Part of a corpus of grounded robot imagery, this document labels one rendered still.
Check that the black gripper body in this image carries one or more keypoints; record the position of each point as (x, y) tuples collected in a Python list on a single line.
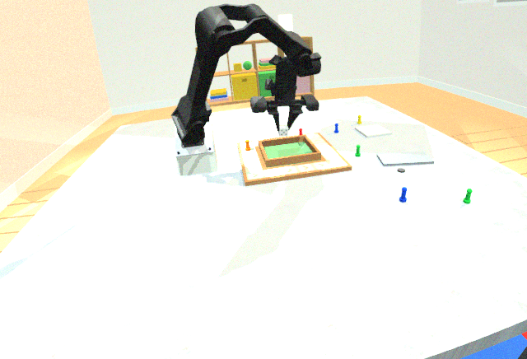
[(284, 97)]

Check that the white die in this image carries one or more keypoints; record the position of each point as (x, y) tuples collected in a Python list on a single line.
[(283, 131)]

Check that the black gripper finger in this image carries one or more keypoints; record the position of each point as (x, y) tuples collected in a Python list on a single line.
[(293, 115), (276, 116)]

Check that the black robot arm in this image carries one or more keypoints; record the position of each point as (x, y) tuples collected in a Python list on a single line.
[(215, 35)]

